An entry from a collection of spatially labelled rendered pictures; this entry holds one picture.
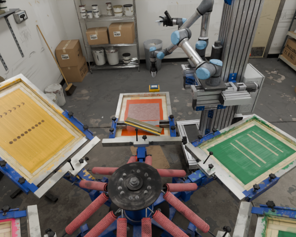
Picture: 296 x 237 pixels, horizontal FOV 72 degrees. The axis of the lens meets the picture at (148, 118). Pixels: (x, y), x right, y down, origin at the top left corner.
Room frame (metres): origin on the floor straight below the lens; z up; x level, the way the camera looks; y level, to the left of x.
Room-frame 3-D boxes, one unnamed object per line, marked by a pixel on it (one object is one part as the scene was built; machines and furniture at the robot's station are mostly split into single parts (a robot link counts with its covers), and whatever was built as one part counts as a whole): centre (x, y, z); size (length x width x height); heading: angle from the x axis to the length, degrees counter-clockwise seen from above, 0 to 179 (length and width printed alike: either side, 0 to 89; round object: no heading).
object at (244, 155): (1.06, -0.71, 1.05); 1.08 x 0.61 x 0.23; 117
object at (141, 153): (1.14, 0.07, 1.02); 0.17 x 0.06 x 0.05; 177
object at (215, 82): (1.76, -0.66, 1.31); 0.15 x 0.15 x 0.10
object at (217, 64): (1.75, -0.65, 1.42); 0.13 x 0.12 x 0.14; 127
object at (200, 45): (2.26, -0.64, 1.42); 0.13 x 0.12 x 0.14; 156
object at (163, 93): (1.70, 0.04, 0.97); 0.79 x 0.58 x 0.04; 177
